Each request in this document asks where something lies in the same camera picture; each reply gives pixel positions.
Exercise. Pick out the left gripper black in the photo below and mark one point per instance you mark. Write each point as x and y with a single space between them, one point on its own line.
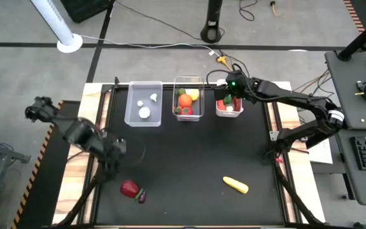
116 149

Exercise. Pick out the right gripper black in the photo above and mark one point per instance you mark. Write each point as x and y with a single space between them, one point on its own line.
244 90

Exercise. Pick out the green bell pepper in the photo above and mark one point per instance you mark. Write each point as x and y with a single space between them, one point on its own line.
227 99

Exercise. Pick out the red bell pepper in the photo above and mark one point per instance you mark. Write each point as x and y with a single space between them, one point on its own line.
221 105

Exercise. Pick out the yellow lemon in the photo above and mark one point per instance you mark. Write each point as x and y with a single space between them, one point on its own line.
194 94

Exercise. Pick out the orange fruit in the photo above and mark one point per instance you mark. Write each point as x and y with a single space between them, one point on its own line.
185 100

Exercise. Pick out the small green lime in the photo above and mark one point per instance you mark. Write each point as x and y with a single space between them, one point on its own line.
181 91

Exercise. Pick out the dark red apple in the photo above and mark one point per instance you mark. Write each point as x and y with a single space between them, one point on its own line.
129 188

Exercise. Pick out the white garlic bulb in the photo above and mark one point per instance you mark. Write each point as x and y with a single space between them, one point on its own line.
144 112

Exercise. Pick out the small brown white mushroom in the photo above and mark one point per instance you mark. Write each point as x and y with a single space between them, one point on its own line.
140 103

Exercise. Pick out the small purple eggplant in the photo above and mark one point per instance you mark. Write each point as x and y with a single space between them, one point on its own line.
141 196

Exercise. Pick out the yellow corn cob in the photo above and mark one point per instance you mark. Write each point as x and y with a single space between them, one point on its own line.
235 185

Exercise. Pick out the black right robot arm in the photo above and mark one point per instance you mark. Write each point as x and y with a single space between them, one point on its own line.
297 101

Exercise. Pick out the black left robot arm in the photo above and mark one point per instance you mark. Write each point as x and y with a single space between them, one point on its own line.
77 133

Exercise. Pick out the white plastic bin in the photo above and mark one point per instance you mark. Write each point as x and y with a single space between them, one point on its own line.
228 114

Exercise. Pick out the clear ribbed plastic bin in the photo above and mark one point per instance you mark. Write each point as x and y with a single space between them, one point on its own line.
189 118

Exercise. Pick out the frosted translucent plastic bin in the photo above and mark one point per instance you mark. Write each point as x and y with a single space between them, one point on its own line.
135 92

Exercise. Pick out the black stand base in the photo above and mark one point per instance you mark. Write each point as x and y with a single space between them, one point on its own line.
212 25

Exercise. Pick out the black mat hazard stripe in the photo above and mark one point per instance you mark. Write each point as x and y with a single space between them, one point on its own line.
49 175

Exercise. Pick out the small red tag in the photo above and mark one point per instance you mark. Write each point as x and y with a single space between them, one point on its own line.
278 160

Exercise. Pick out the grey side desk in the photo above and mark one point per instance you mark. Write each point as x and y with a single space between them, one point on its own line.
345 95

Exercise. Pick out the white tower fan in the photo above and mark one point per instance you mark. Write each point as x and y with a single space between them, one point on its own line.
55 22

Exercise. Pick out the black box on floor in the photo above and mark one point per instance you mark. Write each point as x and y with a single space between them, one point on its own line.
84 8

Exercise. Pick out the black desk pole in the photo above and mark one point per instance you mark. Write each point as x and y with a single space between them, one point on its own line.
361 38

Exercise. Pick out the silver metal bracket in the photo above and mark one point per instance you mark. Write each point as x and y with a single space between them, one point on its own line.
274 135

